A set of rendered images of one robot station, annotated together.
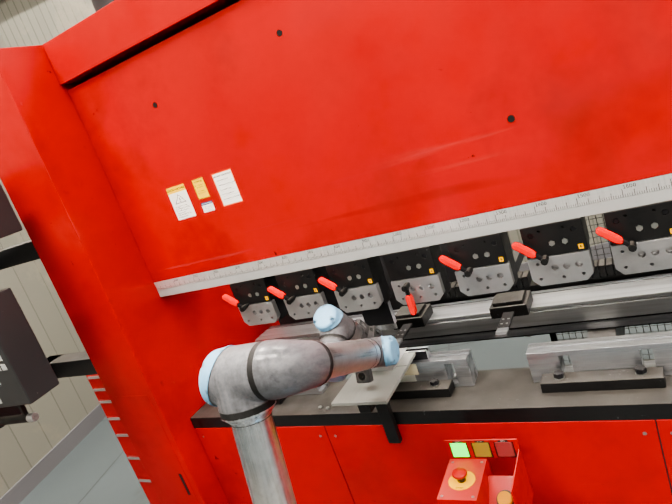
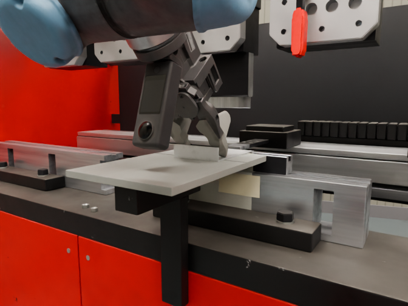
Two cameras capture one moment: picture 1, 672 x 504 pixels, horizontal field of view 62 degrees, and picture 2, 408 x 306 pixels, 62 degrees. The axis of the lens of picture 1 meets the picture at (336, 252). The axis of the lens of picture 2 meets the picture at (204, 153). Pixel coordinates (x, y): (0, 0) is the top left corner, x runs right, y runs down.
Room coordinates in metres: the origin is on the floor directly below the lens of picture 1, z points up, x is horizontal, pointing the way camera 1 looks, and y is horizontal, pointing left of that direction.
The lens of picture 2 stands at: (1.04, -0.03, 1.09)
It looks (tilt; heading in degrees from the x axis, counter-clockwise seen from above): 8 degrees down; 1
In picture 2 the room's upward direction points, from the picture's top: straight up
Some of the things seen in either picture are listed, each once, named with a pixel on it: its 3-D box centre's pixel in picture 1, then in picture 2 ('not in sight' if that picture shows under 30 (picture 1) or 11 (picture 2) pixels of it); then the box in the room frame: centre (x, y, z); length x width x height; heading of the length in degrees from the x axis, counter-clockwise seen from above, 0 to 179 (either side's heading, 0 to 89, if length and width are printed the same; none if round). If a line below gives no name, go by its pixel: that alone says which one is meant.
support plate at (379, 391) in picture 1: (375, 378); (178, 165); (1.55, 0.02, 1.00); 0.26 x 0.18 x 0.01; 149
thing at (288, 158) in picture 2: (399, 355); (236, 159); (1.67, -0.08, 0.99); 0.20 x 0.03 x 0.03; 59
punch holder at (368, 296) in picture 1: (359, 281); (213, 8); (1.69, -0.04, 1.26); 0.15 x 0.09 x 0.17; 59
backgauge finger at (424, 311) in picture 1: (405, 325); (258, 138); (1.82, -0.14, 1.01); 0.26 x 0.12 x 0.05; 149
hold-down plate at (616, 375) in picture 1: (600, 380); not in sight; (1.32, -0.55, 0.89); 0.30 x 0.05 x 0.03; 59
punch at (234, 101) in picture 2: (379, 316); (225, 81); (1.68, -0.06, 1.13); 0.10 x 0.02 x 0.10; 59
